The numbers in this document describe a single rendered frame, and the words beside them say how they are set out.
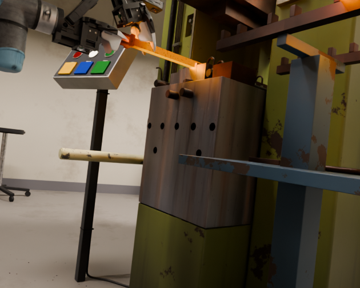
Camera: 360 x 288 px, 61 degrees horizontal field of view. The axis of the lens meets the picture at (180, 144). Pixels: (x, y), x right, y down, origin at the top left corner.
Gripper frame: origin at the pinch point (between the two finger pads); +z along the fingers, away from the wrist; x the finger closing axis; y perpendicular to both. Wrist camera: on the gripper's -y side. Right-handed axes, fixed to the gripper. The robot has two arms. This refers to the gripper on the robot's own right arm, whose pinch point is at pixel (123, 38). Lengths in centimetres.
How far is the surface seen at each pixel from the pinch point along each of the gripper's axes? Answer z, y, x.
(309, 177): -1, 34, 63
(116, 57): 17.1, -6.1, -40.7
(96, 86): 12.7, 7.1, -47.7
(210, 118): 21.9, 21.4, 18.8
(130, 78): 153, -60, -287
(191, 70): 27.7, 2.8, 0.3
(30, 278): 1, 100, -70
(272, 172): 0, 34, 57
